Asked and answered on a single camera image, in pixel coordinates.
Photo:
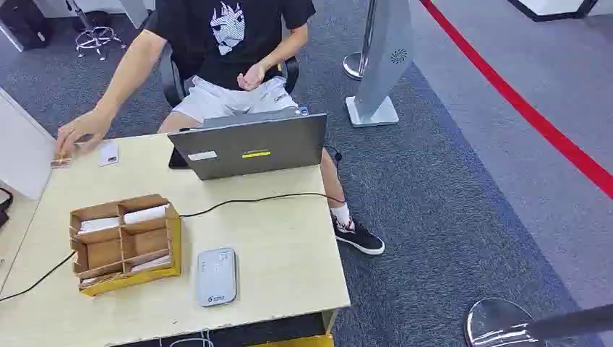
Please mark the person's right hand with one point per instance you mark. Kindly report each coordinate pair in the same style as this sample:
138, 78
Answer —
84, 129

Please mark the person's left hand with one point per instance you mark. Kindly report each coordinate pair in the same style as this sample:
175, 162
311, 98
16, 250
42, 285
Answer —
252, 77

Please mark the brown printed card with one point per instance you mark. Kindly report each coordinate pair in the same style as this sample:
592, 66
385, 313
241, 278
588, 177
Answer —
61, 162

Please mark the person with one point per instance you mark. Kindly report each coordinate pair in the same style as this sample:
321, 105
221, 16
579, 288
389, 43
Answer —
225, 43

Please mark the blue usb dongle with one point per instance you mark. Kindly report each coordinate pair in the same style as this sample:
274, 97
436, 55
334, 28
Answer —
302, 111

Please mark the grey laptop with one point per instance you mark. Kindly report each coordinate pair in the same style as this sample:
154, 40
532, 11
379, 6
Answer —
254, 148

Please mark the black office chair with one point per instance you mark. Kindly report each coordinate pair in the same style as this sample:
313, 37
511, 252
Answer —
171, 79

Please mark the chrome stool base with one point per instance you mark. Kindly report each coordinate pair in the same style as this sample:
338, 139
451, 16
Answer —
97, 37

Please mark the white card stack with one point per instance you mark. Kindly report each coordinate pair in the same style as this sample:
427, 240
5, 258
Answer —
99, 224
152, 263
98, 279
146, 214

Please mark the black device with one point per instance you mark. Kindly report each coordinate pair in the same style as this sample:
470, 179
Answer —
5, 203

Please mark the black case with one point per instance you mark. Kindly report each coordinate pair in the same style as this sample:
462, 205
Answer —
24, 21

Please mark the wooden card box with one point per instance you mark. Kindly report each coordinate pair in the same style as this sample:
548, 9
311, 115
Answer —
143, 242

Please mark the grey standing panel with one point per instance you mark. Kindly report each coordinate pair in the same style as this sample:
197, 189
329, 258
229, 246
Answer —
383, 62

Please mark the grey card reader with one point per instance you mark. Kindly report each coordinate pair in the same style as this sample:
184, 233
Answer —
216, 277

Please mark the yellow box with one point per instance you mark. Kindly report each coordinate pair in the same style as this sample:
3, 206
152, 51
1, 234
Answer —
297, 342

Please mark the red barrier belt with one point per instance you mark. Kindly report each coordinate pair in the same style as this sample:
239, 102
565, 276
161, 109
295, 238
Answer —
522, 108

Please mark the white platform with black edge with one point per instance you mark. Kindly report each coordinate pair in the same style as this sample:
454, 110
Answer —
550, 7

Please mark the chrome stanchion with black pole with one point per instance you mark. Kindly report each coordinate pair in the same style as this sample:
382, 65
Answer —
503, 325

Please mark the chrome stanchion post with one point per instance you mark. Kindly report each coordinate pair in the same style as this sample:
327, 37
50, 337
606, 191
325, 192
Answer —
357, 62

